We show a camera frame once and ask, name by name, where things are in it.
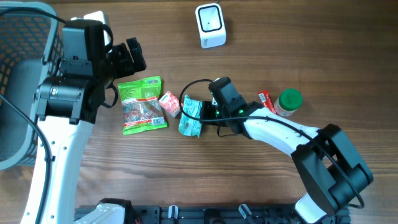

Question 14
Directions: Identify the grey plastic shopping basket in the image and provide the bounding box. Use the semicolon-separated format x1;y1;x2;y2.
1;1;63;170

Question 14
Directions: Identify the red snack stick wrapper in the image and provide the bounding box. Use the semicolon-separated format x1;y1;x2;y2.
258;90;277;114

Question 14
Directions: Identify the white barcode scanner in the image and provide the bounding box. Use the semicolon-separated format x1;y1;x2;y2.
195;2;226;49

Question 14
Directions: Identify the right black camera cable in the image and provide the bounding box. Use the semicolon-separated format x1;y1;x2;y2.
178;78;365;209

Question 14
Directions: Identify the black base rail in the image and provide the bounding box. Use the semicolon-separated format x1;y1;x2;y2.
73;203;351;224

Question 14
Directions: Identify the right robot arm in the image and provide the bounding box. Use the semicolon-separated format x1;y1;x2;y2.
200;77;373;223

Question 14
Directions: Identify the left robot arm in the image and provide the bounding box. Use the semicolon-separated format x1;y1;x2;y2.
22;19;146;223

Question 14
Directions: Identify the green gummy candy bag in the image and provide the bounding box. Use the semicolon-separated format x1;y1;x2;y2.
118;76;168;135

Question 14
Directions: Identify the black camera cable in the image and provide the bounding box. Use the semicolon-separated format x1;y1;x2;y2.
178;78;365;209
0;6;68;224

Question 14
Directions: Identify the red white tissue pack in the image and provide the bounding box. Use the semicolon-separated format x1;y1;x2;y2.
159;91;181;118

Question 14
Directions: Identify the green lid stock jar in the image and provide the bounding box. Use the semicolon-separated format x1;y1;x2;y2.
274;88;303;116

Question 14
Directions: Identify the mint green wipes pack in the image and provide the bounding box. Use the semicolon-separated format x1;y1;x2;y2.
178;95;202;138

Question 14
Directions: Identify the left black camera cable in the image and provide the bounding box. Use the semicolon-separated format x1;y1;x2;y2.
0;6;68;224

